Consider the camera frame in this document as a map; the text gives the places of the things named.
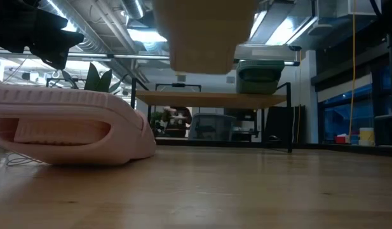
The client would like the green spiky succulent plant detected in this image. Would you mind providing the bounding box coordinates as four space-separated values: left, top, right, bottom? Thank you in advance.
61 62 130 95

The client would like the black panel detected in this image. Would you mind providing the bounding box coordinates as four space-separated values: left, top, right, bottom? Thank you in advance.
264 105 306 144

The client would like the pink rubber slide sandal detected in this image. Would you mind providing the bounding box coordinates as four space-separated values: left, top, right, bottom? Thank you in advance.
0 83 157 165

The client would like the green plastic basket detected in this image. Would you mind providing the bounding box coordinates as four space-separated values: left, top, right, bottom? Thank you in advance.
235 59 286 95

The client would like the wooden shelf with black frame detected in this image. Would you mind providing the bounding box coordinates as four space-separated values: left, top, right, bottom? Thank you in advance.
130 77 294 154

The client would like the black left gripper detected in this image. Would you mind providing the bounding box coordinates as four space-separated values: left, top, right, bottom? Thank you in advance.
0 0 86 71

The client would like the yellow and white container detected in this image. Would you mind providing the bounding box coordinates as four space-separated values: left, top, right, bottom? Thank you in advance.
358 127 375 147

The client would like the black metal table frame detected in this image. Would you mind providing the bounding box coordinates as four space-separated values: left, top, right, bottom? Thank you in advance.
154 136 392 157

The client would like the person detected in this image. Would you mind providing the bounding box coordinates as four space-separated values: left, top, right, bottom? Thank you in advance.
163 106 194 138

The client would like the grey mesh office chair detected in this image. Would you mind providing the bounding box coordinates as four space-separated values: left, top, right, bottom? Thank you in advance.
187 113 237 141

